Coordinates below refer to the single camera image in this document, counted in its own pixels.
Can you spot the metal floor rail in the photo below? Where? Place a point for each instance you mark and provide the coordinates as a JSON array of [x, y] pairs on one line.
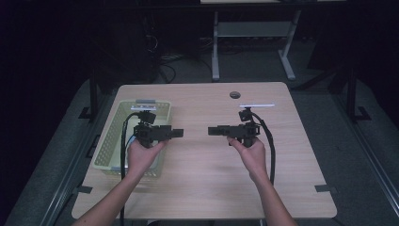
[[67, 182], [370, 157]]

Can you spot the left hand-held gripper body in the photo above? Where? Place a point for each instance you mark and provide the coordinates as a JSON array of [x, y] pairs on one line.
[[147, 133]]

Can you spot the person's left hand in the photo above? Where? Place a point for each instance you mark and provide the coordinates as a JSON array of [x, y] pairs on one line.
[[141, 160]]

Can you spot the pale yellow plastic basket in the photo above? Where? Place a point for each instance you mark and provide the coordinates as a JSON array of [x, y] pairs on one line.
[[113, 138]]

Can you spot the person's right hand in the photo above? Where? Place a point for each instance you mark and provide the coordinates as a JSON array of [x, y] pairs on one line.
[[254, 160]]

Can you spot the black metal stand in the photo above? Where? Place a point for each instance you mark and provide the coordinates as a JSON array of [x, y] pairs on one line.
[[93, 94], [352, 94]]

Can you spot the white metal stand frame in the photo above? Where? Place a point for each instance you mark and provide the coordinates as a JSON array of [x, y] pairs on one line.
[[215, 47]]

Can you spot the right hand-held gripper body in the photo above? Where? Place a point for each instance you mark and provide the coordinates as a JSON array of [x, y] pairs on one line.
[[246, 130]]

